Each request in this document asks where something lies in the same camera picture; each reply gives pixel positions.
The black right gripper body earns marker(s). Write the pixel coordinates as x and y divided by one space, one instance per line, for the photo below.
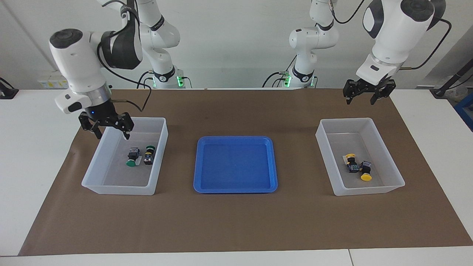
101 112

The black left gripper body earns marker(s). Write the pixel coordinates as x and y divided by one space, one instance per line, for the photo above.
371 85

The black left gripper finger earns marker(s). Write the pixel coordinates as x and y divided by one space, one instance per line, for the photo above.
349 90
386 90

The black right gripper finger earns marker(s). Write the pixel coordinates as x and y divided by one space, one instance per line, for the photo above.
90 125
126 123

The green push button switch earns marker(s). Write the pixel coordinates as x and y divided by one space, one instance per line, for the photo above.
133 154
148 157

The yellow push button switch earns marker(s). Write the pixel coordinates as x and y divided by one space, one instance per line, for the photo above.
351 164
366 169

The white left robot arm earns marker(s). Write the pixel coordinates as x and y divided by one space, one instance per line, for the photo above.
391 33

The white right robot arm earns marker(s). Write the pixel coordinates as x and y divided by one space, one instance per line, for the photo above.
74 62

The small white label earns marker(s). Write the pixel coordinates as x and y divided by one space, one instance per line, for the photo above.
344 161
139 162

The translucent white plastic box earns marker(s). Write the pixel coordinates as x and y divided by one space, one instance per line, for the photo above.
159 147
384 147

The white power strip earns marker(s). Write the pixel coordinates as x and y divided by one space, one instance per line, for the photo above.
50 84

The black stand pole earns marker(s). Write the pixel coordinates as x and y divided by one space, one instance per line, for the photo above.
452 77

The black clamp base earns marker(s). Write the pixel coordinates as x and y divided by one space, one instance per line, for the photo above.
7 92

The blue plastic tray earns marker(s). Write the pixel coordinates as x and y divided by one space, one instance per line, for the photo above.
236 166

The brown paper table mat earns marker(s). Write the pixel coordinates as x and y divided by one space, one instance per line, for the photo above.
236 221

